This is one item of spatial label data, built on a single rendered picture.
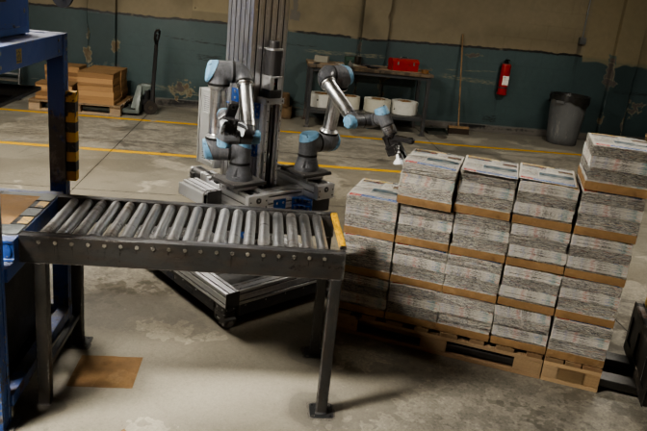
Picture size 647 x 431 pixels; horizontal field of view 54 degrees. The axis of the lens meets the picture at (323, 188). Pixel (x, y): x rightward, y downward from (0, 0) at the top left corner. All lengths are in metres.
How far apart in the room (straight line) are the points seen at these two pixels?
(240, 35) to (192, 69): 6.26
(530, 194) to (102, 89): 6.83
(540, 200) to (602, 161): 0.34
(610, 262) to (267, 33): 2.17
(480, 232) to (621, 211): 0.67
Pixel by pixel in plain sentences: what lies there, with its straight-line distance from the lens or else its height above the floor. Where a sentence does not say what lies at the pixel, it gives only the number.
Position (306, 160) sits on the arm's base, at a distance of 3.83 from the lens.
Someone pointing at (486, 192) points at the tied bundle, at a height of 0.96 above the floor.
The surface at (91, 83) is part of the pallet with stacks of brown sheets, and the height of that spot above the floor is 0.42.
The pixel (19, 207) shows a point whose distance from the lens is 3.18.
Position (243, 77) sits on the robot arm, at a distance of 3.41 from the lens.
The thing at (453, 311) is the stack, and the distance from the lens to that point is 3.58.
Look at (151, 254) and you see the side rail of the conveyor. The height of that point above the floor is 0.75.
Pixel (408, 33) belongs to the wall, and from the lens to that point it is 10.07.
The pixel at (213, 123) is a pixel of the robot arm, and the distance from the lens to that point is 3.47.
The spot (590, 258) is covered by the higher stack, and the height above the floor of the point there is 0.72.
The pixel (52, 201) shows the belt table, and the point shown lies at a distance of 3.26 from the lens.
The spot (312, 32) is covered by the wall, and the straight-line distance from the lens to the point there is 9.87.
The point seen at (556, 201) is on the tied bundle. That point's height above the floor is 0.98.
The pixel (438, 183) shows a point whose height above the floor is 0.98.
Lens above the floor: 1.84
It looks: 17 degrees down
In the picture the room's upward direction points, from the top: 6 degrees clockwise
